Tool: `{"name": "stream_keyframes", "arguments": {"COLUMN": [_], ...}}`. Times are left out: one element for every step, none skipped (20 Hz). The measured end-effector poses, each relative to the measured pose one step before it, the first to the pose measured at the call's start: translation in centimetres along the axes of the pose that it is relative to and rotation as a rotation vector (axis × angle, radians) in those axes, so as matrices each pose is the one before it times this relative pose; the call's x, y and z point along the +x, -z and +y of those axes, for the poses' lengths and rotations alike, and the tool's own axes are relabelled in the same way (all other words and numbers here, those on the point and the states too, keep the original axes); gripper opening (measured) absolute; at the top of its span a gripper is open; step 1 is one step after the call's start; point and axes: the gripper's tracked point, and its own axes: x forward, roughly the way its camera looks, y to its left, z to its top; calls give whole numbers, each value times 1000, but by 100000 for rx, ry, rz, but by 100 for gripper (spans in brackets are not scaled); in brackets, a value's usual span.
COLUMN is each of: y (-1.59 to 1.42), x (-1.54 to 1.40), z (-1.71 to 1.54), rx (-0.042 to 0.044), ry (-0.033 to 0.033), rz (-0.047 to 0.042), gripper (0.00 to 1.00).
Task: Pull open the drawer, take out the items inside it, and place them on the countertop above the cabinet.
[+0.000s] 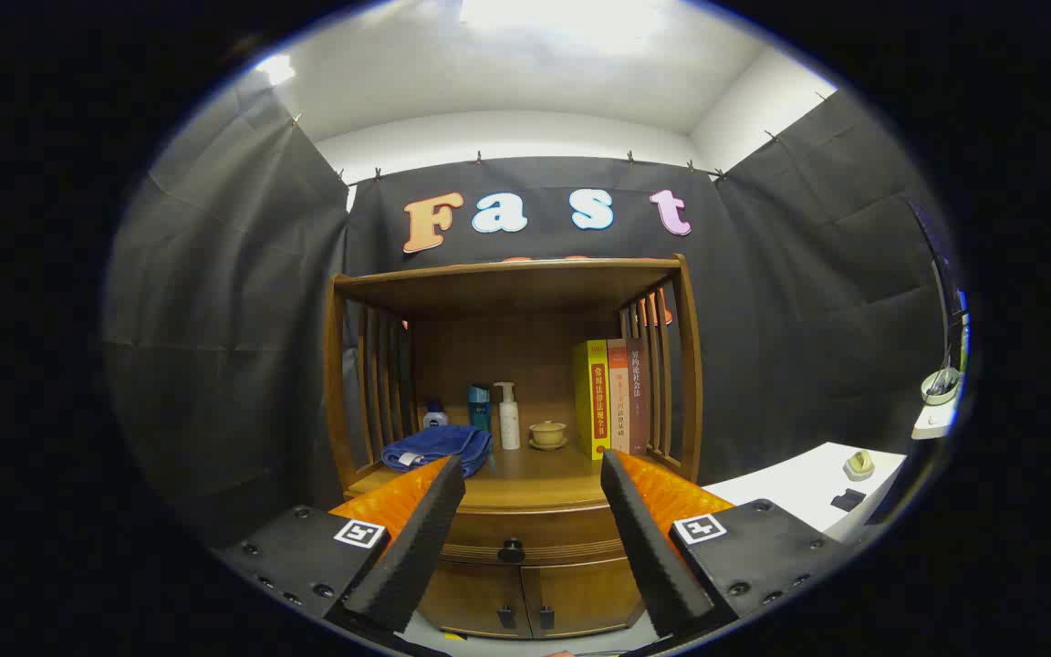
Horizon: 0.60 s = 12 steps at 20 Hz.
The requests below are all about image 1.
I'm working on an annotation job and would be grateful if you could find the wooden cabinet door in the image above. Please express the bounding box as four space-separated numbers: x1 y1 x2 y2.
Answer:
416 563 526 638
521 561 645 638

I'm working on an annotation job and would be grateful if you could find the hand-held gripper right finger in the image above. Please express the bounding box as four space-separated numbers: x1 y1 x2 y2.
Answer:
600 447 855 640

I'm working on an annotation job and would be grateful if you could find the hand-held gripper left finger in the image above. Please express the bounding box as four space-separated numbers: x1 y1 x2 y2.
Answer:
215 454 467 635

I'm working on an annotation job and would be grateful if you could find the dark thin pole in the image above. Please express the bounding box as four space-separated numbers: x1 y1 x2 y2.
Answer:
907 199 969 366

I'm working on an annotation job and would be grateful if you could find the wooden cabinet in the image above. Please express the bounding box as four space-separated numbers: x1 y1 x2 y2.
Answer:
323 254 704 640

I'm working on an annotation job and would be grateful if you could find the wooden countertop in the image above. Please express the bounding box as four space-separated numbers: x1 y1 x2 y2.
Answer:
346 441 700 514

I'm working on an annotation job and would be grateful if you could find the pale bowl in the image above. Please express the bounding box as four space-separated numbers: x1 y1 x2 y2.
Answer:
922 368 962 405

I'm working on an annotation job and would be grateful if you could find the blue folded towel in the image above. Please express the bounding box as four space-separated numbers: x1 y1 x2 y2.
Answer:
381 424 493 478

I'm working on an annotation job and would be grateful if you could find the white drawer unit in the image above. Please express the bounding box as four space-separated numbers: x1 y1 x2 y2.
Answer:
703 443 908 544

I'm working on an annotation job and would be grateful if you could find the brown book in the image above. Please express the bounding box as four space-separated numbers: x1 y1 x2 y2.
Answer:
627 338 651 455

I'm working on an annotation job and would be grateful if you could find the yellow book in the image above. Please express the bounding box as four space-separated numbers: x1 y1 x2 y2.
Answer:
574 339 611 461

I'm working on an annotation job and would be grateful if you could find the small white shelf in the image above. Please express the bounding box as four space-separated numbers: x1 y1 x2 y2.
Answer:
911 401 958 441

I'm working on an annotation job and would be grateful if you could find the white pump bottle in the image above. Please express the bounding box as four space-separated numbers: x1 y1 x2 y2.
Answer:
494 381 522 451

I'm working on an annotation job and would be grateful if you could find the wooden drawer with black knob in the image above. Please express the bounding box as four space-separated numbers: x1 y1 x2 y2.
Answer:
442 505 629 568

